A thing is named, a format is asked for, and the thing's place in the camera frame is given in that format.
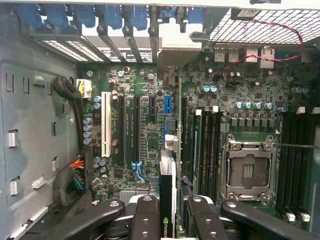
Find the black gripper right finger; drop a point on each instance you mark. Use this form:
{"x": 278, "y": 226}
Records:
{"x": 202, "y": 222}

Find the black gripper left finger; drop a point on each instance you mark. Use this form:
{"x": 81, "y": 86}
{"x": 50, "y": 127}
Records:
{"x": 146, "y": 220}

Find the silver chipset heatsink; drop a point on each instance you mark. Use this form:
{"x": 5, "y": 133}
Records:
{"x": 132, "y": 195}

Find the black RAM slot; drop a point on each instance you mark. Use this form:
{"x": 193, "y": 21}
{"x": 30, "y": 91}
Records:
{"x": 290, "y": 162}
{"x": 217, "y": 140}
{"x": 211, "y": 155}
{"x": 204, "y": 155}
{"x": 298, "y": 162}
{"x": 282, "y": 162}
{"x": 307, "y": 162}

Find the metal CPU socket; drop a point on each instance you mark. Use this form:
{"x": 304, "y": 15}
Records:
{"x": 247, "y": 170}

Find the installed RAM stick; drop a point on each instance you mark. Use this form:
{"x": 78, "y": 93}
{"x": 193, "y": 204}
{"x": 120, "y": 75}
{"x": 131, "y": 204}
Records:
{"x": 197, "y": 150}

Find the long black expansion slot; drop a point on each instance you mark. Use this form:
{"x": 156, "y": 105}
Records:
{"x": 136, "y": 130}
{"x": 184, "y": 120}
{"x": 121, "y": 130}

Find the white expansion slot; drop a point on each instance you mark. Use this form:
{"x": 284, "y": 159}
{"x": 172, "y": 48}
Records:
{"x": 106, "y": 125}

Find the short black expansion slot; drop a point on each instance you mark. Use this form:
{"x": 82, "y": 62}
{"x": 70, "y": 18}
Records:
{"x": 152, "y": 106}

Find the blue expansion slot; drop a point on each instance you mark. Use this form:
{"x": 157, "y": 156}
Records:
{"x": 168, "y": 106}

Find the thin metal locking lever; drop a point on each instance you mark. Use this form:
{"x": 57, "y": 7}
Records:
{"x": 295, "y": 145}

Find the green motherboard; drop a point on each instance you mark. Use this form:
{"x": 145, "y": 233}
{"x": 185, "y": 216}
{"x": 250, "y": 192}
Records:
{"x": 250, "y": 87}

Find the white power connector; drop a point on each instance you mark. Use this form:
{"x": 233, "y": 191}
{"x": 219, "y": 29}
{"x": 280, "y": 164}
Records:
{"x": 84, "y": 88}

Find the open black PC case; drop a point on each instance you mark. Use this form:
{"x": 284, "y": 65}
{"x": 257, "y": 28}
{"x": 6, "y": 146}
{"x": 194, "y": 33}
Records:
{"x": 30, "y": 112}

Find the blue slot clip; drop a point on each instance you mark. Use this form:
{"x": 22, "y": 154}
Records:
{"x": 170, "y": 12}
{"x": 56, "y": 17}
{"x": 113, "y": 17}
{"x": 28, "y": 16}
{"x": 196, "y": 15}
{"x": 138, "y": 18}
{"x": 85, "y": 17}

